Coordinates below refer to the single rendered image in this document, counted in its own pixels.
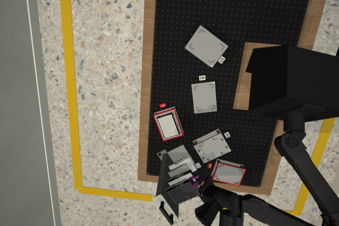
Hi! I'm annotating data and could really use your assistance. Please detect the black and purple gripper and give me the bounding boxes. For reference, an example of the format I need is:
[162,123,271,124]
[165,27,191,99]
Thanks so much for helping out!
[188,173,223,205]

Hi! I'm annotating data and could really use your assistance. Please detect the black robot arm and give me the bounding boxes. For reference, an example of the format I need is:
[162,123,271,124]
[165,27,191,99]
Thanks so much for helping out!
[195,104,339,226]

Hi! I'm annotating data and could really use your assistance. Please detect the white microplate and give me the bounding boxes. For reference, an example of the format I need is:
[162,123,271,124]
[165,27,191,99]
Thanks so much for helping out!
[169,156,197,172]

